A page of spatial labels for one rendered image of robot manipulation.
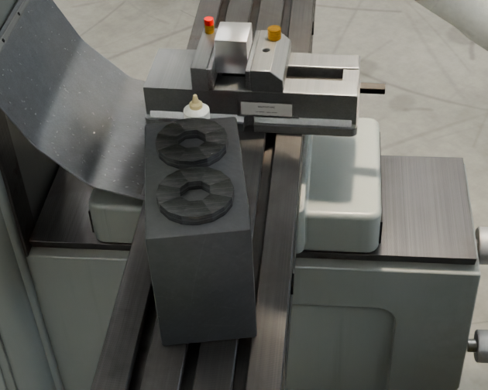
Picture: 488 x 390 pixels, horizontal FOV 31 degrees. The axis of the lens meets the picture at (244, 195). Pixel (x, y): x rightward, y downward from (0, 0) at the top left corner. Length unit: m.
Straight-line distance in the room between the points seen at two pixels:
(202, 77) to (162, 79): 0.08
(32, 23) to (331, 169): 0.56
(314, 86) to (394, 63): 1.92
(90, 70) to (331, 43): 1.92
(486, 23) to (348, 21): 2.35
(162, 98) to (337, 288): 0.45
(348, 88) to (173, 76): 0.29
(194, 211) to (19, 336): 0.77
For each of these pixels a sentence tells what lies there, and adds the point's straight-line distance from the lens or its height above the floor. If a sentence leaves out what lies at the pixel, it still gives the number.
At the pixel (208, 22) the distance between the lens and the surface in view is 1.47.
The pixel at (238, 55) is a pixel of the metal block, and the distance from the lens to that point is 1.40.
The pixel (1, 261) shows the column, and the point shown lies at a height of 0.72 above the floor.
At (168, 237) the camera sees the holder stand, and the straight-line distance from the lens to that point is 0.98.
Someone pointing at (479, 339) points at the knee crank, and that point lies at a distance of 1.66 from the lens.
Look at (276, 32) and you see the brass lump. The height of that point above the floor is 1.05.
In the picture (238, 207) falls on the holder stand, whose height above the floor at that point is 1.11.
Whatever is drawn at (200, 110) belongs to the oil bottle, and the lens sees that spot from 1.34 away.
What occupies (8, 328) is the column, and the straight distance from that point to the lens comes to 1.68.
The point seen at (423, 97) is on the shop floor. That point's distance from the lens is 3.15.
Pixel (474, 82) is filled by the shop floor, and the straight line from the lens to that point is 3.25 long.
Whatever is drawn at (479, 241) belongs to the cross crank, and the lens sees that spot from 1.66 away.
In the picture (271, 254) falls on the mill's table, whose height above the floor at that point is 0.92.
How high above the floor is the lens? 1.77
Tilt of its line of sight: 41 degrees down
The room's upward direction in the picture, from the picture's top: 3 degrees counter-clockwise
